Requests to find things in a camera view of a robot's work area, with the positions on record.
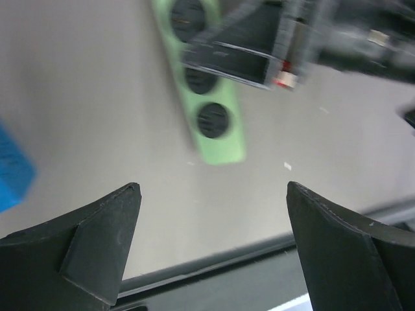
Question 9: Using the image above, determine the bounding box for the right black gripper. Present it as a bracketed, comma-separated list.
[182, 1, 414, 89]

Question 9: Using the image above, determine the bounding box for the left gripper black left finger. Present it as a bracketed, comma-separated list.
[1, 183, 142, 306]

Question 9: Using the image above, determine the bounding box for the blue cube plug adapter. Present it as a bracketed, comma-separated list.
[1, 121, 36, 212]

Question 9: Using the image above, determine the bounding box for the green power strip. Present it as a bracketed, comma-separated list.
[151, 1, 246, 165]

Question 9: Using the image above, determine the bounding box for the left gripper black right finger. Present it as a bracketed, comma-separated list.
[286, 181, 414, 310]

